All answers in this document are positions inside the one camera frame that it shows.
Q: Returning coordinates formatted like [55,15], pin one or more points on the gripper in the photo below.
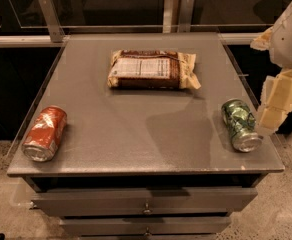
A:
[288,44]

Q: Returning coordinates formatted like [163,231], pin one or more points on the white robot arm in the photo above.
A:
[278,40]

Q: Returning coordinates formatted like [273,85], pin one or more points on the brown snack bag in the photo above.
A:
[152,69]

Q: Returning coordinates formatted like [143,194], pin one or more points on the grey drawer cabinet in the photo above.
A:
[154,139]

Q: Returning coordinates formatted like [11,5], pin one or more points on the top drawer knob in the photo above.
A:
[147,209]

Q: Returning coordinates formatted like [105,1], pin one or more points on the drawer knob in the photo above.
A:
[147,232]
[147,209]

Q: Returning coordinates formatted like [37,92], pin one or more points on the top drawer front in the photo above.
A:
[130,201]

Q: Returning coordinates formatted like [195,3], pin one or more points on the drawer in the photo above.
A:
[137,226]
[130,201]

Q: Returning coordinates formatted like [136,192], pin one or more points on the green soda can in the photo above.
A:
[240,123]

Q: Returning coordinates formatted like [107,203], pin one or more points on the red soda can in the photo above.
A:
[43,139]

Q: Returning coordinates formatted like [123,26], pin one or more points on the clear acrylic barrier panel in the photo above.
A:
[16,14]

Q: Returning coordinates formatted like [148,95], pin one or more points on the right metal bracket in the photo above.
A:
[177,16]

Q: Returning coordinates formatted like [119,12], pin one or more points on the metal bracket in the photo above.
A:
[52,22]
[177,16]

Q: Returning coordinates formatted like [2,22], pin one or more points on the left metal bracket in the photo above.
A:
[52,22]

